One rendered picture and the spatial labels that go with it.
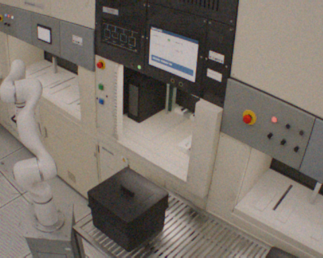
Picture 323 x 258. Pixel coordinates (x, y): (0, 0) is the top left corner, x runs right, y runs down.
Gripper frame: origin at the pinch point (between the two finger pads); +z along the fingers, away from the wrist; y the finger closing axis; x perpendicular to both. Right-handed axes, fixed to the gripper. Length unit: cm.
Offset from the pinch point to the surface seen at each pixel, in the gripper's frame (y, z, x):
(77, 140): 39, 35, 20
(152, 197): 51, 0, -84
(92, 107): 47.8, -1.4, 1.8
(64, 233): 7, 25, -72
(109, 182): 36, 0, -68
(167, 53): 72, -56, -50
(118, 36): 57, -56, -20
